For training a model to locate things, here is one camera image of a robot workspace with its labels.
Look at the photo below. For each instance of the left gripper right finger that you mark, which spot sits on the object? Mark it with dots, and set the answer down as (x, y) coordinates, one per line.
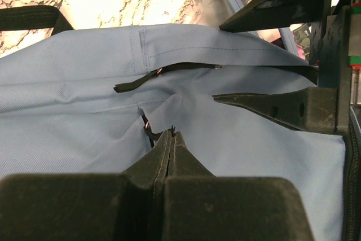
(190, 203)

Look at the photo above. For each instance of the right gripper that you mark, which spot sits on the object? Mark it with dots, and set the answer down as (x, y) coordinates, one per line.
(324, 109)

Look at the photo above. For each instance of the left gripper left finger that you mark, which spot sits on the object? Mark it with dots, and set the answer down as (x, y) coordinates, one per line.
(116, 206)

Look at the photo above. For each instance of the blue student backpack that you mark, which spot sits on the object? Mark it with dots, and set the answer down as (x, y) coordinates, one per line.
(84, 101)

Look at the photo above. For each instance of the designer fate flower book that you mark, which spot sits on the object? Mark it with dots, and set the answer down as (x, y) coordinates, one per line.
(297, 37)

